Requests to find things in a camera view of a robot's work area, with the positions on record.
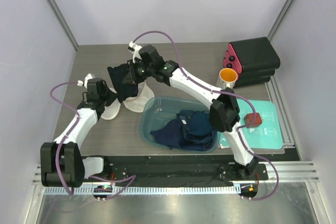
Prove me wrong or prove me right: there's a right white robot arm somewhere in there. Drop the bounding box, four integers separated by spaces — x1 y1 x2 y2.
122 42 258 179

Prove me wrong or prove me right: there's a white mug orange inside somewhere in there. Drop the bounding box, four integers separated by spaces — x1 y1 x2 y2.
216 68 238 90

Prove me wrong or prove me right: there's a white slotted cable duct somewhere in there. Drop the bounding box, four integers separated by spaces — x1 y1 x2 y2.
44 185 242 196

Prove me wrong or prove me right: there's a teal silicone mat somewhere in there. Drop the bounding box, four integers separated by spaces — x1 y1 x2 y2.
217 99 283 150

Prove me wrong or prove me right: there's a red brown cube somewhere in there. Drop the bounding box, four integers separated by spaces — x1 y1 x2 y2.
244 112 263 128

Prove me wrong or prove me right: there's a top black pink case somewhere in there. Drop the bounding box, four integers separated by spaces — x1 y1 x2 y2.
225 37 280 74

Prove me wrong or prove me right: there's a black bra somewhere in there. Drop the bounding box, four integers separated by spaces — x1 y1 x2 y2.
106 63 139 103

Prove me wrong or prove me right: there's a middle black pink case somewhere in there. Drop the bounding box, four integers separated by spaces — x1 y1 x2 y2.
223 51 276 78

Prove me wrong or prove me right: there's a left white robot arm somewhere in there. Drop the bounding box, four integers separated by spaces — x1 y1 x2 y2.
40 74 117 195

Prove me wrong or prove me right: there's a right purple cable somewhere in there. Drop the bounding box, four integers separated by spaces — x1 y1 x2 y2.
131 30 279 201

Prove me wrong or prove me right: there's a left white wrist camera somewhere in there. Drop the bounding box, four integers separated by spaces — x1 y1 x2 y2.
76 73 95 89

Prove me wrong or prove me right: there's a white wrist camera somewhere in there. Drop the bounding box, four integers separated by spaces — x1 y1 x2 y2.
76 73 95 89
128 41 142 63

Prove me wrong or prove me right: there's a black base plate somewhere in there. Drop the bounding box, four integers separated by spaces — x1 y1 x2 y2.
84 155 269 187

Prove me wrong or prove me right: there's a navy blue clothes pile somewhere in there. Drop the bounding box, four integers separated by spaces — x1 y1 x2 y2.
151 110 217 152

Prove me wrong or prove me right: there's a bottom black pink case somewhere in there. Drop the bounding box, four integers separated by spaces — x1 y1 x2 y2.
222 58 272 88

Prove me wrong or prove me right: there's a black pink case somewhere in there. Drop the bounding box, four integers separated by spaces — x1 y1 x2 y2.
223 51 276 78
225 37 280 74
222 58 272 88

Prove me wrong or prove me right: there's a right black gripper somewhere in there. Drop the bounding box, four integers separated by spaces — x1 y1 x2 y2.
124 58 154 84

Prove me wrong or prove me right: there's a teal plastic basin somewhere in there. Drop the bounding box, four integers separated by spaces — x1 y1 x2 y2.
139 97 219 153

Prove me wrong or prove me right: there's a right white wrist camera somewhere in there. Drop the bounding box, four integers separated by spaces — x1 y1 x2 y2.
128 41 142 63

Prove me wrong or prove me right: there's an aluminium frame rail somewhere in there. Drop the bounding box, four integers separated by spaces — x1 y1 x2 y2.
32 161 319 185

